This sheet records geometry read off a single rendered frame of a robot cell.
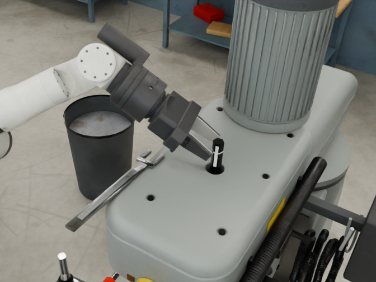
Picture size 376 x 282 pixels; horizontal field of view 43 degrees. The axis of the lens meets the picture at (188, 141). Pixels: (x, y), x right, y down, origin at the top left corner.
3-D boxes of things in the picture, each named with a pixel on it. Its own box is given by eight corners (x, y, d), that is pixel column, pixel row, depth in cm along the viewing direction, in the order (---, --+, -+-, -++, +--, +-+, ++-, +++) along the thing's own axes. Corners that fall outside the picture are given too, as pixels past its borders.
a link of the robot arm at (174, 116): (183, 125, 98) (135, 90, 97) (209, 96, 92) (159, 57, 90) (163, 164, 89) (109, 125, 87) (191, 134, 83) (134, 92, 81)
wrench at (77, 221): (78, 236, 79) (78, 232, 79) (60, 225, 81) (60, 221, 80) (164, 158, 96) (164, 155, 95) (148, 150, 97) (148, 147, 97)
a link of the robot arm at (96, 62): (120, 112, 83) (65, 71, 81) (123, 108, 93) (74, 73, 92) (159, 59, 82) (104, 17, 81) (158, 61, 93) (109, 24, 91)
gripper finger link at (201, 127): (221, 135, 92) (195, 116, 91) (212, 145, 94) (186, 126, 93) (223, 130, 93) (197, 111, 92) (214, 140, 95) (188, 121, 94)
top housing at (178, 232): (214, 334, 84) (223, 279, 74) (95, 267, 94) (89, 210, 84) (305, 179, 117) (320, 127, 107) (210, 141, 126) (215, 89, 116)
